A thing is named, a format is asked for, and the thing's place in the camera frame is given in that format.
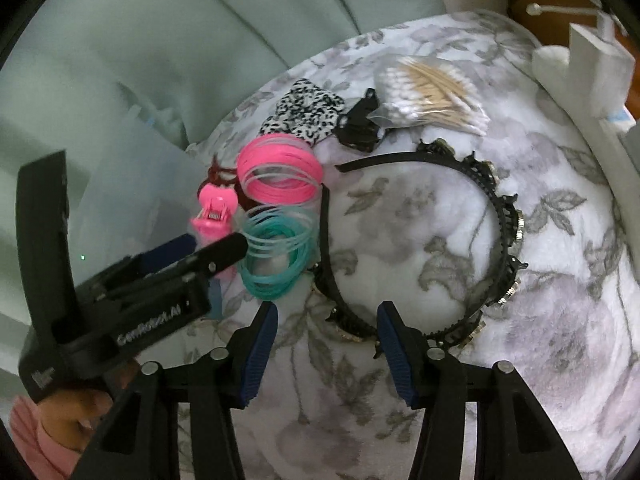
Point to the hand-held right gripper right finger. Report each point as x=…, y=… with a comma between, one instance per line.
x=397, y=355

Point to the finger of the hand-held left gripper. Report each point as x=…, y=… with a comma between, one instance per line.
x=165, y=254
x=220, y=252

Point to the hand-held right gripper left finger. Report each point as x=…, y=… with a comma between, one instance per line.
x=260, y=355

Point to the pink hair claw clip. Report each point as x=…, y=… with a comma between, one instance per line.
x=212, y=205

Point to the translucent plastic container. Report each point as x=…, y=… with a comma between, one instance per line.
x=150, y=185

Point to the dark red hair clip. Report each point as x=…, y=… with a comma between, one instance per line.
x=222, y=176

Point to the black studded headband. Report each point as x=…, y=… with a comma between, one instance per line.
x=502, y=230

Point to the black white spotted scrunchie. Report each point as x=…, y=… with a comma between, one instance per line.
x=300, y=110

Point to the black hair claw clip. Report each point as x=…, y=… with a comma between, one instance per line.
x=357, y=130

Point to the bag of cotton swabs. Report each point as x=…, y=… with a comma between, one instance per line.
x=430, y=90

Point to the person's left forearm pink sleeve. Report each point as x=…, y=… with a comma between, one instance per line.
x=30, y=440

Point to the person's left hand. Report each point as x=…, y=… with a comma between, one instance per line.
x=75, y=410

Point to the grey floral blanket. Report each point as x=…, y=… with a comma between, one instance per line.
x=400, y=235

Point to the pale green curtain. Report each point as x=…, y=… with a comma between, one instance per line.
x=200, y=35

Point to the white plug adapter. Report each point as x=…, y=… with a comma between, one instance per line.
x=600, y=70

